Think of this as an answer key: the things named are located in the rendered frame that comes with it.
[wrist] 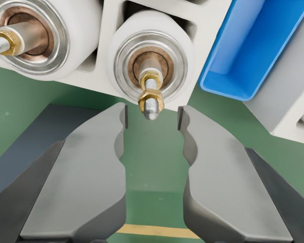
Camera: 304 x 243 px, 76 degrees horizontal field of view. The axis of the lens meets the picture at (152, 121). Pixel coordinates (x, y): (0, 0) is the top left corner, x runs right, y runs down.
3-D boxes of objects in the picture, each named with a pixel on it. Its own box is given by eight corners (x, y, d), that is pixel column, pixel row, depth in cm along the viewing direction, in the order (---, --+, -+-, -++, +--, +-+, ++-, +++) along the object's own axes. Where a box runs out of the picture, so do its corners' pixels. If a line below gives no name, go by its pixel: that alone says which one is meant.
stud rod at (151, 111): (157, 70, 19) (160, 109, 12) (154, 80, 19) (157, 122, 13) (146, 68, 19) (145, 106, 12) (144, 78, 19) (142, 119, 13)
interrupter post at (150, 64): (156, 83, 21) (157, 96, 18) (135, 74, 21) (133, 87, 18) (165, 62, 20) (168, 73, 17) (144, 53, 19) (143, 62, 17)
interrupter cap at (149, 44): (168, 110, 23) (168, 113, 22) (105, 87, 21) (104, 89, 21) (200, 48, 19) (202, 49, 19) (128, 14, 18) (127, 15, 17)
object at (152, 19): (163, 71, 39) (172, 120, 23) (116, 52, 37) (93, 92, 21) (186, 21, 34) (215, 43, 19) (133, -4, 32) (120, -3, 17)
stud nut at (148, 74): (163, 73, 17) (164, 76, 16) (159, 91, 18) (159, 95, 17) (141, 69, 17) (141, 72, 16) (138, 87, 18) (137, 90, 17)
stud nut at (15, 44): (0, 23, 15) (-7, 25, 14) (23, 37, 15) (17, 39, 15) (-5, 46, 16) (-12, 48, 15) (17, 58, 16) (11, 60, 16)
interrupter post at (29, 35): (20, 14, 17) (-4, 18, 15) (47, 31, 18) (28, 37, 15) (13, 38, 19) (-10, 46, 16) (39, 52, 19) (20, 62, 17)
